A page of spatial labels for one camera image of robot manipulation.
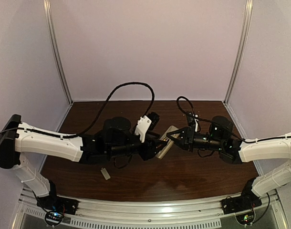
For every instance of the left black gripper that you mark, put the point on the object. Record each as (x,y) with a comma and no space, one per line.
(148,148)

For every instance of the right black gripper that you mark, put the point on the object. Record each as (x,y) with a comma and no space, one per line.
(187,137)

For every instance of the grey battery cover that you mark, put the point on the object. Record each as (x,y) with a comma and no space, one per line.
(105,174)

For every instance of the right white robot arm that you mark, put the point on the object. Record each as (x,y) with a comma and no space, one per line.
(237,151)

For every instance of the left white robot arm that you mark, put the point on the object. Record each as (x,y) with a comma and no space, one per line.
(18,137)

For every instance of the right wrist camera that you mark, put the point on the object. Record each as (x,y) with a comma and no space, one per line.
(192,122)

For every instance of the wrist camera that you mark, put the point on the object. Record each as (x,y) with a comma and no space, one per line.
(144,124)
(192,122)

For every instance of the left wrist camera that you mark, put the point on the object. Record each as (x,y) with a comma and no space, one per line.
(144,124)

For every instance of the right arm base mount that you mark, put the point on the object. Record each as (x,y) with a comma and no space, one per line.
(243,207)

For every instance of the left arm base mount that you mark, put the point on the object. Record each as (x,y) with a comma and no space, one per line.
(56,209)

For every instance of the right aluminium frame post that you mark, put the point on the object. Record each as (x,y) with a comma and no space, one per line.
(241,47)

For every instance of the aluminium frame post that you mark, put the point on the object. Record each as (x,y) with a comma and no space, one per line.
(55,50)
(241,47)

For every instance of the left aluminium frame post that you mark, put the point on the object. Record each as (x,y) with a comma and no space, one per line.
(55,50)

